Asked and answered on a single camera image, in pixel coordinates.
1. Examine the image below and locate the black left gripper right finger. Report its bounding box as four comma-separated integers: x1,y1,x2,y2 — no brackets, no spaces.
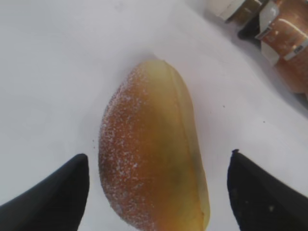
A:
227,149,308,231

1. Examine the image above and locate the sugared bread bun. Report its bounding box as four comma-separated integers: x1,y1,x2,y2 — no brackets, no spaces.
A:
98,60,210,231

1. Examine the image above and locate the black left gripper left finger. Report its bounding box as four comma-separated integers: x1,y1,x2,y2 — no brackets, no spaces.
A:
0,154,90,231

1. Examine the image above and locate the brown coffee drink bottle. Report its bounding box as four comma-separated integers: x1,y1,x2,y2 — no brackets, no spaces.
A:
206,0,308,107

